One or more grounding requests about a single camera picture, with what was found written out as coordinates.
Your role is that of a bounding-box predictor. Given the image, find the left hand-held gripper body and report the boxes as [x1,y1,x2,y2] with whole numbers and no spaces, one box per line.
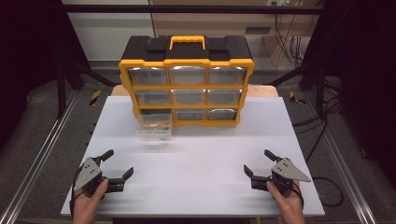
[73,156,126,198]

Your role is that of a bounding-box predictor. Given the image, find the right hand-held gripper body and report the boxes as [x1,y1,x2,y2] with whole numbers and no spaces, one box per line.
[250,157,312,196]

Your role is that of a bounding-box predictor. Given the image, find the clear plastic drawer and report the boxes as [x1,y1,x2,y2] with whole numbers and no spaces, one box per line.
[135,112,173,143]

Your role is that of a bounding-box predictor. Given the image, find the yellow black drawer organizer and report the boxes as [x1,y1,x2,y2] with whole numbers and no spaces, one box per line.
[118,35,255,128]

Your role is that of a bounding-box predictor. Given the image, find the person's left hand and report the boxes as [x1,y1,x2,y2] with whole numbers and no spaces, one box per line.
[72,178,109,218]

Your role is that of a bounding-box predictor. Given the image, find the person's right hand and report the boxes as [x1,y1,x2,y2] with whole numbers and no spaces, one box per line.
[266,180,303,217]

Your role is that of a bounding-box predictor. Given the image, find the yellow black hazard tape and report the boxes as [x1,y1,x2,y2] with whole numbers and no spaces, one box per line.
[89,90,103,106]
[289,91,307,105]

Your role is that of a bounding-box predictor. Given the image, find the light wooden table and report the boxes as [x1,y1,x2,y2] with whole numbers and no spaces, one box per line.
[110,84,278,98]

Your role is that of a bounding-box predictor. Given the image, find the black metal stand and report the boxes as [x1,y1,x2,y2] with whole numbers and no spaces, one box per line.
[54,59,119,119]
[269,61,329,120]

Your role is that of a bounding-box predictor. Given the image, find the set of closed clear drawers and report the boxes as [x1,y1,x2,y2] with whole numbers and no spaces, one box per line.
[127,65,248,122]

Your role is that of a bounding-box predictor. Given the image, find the black curtain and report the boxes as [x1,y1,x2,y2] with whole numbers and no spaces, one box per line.
[0,0,92,150]
[302,0,396,181]

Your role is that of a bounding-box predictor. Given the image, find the light wooden cabinet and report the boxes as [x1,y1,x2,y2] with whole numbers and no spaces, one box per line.
[148,0,322,67]

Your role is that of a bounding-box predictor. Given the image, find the white power strip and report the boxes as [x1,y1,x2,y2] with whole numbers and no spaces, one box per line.
[266,0,294,7]

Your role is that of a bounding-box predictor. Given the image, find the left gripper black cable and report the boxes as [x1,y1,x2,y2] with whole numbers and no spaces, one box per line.
[68,166,86,218]

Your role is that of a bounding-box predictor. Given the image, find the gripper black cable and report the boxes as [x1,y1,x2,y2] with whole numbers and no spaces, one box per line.
[291,181,304,216]
[68,166,86,218]

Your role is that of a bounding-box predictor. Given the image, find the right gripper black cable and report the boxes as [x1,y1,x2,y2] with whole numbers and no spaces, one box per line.
[291,181,304,216]

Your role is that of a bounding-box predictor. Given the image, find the aluminium floor rail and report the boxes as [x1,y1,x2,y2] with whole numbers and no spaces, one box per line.
[302,91,378,224]
[0,89,79,224]

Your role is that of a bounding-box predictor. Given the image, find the black floor cables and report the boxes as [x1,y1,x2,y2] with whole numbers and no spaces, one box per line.
[291,77,345,208]

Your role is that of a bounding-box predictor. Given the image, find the hanging wall cables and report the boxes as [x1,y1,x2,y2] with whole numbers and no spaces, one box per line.
[273,0,314,67]

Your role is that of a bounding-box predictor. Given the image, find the black horizontal frame bar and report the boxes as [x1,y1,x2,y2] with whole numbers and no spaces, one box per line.
[62,4,325,15]

